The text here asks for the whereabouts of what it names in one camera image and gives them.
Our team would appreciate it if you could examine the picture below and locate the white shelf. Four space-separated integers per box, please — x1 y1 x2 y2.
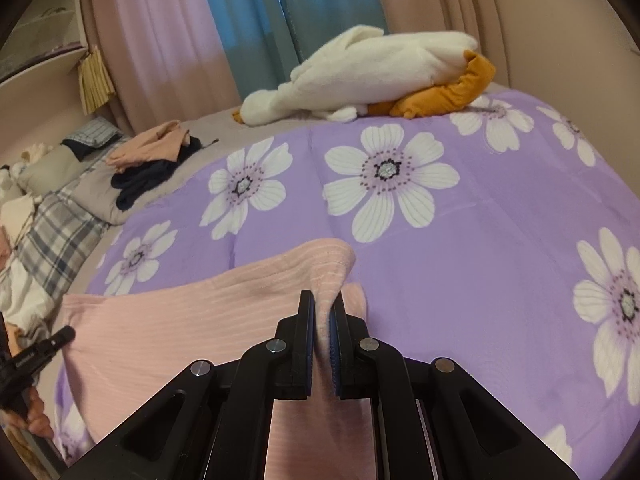
0 0 96 128

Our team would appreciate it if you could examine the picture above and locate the grey plaid cloth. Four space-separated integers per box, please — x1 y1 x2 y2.
0 192 108 341

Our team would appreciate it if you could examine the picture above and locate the peach garment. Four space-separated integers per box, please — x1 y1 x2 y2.
106 120 193 168

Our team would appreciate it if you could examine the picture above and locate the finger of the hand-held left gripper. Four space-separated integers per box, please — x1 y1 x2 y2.
30 326 77 362

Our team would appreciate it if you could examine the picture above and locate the grey quilt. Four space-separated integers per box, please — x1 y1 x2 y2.
17 152 186 226

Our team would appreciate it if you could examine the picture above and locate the blue curtain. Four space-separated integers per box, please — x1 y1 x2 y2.
195 0 391 106

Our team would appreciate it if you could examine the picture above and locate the dark navy garment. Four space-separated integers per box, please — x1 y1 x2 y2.
111 136 220 211

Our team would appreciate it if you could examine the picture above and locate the cream cloth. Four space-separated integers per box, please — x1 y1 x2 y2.
0 144 53 201

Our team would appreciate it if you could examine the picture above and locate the person's left hand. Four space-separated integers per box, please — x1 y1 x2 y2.
22 385 55 439

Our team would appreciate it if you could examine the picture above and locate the blue striped pillow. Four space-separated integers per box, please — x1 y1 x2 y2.
62 117 126 148

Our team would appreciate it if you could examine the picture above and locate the pink ribbed knit top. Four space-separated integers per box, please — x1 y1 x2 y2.
60 239 373 441

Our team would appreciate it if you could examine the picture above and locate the purple floral blanket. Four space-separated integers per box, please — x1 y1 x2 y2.
52 90 640 480

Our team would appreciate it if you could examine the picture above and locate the white goose plush toy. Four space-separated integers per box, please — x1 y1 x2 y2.
231 24 497 126

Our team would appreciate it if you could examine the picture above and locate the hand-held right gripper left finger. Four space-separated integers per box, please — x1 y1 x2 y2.
60 290 316 480

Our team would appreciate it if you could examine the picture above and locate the yellow tassel bundle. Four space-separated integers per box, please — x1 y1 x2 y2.
77 45 116 116

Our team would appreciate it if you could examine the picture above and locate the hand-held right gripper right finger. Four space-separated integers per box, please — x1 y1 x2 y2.
330 293 582 480

